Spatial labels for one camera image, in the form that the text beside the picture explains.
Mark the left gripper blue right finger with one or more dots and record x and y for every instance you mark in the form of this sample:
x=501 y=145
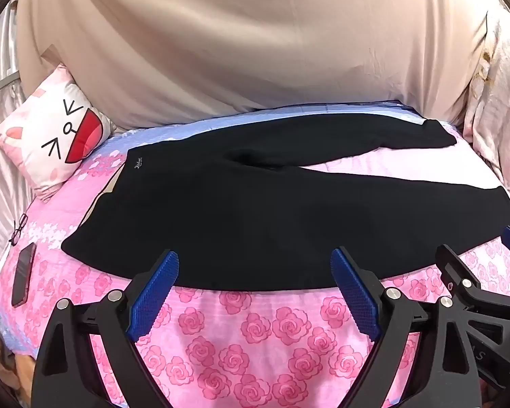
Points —
x=360 y=290

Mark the black pants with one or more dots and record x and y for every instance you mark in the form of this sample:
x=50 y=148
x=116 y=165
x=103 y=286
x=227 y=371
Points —
x=246 y=208

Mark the pink rose bed sheet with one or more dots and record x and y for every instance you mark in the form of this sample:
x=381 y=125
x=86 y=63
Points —
x=225 y=349

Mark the cartoon cat face pillow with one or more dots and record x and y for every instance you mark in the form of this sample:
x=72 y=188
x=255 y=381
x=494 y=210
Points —
x=53 y=132

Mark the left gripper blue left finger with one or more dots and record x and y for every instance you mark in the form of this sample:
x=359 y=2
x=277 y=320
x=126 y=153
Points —
x=147 y=292

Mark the black frame eyeglasses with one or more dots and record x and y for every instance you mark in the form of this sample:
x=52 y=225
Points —
x=18 y=227

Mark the brown crumpled cloth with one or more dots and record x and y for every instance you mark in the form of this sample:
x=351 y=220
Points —
x=16 y=378

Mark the black smartphone red case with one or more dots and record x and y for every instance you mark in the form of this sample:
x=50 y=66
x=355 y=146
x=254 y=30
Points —
x=22 y=275

